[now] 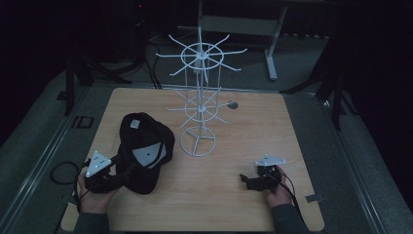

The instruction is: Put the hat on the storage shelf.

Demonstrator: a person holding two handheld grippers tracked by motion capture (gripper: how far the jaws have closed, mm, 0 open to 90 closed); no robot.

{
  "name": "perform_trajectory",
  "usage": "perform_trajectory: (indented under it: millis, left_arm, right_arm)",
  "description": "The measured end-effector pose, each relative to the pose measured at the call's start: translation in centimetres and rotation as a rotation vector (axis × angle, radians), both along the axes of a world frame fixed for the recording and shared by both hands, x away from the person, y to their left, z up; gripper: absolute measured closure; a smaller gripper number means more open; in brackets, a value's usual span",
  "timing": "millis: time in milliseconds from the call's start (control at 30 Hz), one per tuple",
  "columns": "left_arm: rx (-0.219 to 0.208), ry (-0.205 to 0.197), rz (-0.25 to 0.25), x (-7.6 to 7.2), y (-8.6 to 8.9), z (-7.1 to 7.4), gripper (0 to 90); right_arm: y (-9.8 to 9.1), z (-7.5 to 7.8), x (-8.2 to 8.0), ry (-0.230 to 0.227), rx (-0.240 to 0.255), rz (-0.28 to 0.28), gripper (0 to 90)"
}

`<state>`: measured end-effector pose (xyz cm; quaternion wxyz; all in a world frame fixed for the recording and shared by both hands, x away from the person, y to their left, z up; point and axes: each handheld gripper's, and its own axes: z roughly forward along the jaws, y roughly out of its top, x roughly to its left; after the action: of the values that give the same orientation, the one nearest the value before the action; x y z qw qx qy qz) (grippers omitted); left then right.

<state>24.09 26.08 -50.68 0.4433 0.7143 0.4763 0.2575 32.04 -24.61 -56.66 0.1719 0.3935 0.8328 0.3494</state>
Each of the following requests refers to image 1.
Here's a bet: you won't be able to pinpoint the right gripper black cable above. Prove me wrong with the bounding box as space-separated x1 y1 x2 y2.
278 171 303 216

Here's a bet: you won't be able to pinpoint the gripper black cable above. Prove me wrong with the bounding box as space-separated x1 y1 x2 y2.
73 160 93 214
278 171 303 216

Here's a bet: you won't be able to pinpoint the black cable loop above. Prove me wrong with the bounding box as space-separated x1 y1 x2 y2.
49 161 81 186

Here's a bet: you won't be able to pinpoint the grey metal desk frame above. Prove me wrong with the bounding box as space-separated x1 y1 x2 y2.
196 0 289 82

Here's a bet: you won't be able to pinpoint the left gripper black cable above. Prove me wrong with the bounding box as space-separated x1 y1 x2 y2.
73 160 93 214

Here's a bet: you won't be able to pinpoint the person's right hand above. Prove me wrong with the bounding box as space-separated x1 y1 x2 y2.
265 165 294 209

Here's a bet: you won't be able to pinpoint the black floor cables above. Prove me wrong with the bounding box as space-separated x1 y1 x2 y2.
142 32 164 91

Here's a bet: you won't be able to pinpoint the black cap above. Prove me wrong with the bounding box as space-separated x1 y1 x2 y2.
115 111 176 196

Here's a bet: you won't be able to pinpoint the black tripod stand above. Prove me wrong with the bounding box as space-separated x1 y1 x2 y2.
280 32 359 132
63 55 134 117

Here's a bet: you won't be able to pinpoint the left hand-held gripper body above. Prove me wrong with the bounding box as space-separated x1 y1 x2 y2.
83 150 125 195

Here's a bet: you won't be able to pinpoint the white wire hook rack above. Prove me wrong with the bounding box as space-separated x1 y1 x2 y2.
155 33 248 158

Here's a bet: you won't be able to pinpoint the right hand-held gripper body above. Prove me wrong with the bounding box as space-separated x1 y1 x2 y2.
246 153 287 192

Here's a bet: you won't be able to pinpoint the person's left hand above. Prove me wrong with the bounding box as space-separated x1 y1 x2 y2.
77 171 120 215

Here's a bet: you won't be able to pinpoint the grey tape strip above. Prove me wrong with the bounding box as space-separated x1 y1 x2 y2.
304 193 326 204

